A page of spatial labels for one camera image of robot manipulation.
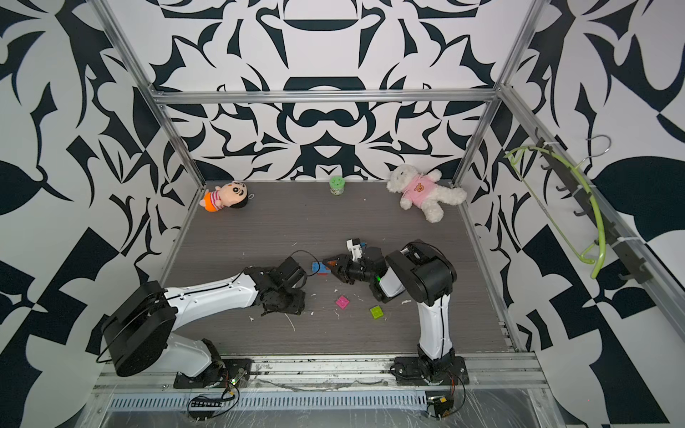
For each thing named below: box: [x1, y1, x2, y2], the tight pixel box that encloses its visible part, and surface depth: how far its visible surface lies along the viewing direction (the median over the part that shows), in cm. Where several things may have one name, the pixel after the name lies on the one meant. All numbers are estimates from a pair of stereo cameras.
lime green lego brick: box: [370, 304, 385, 321], surface depth 85 cm
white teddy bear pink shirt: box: [387, 164, 468, 223], surface depth 110 cm
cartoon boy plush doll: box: [199, 180, 248, 213], surface depth 107 cm
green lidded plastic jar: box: [329, 175, 347, 197], surface depth 117 cm
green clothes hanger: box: [503, 146, 607, 280], surface depth 56 cm
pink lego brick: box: [335, 295, 351, 310], surface depth 87 cm
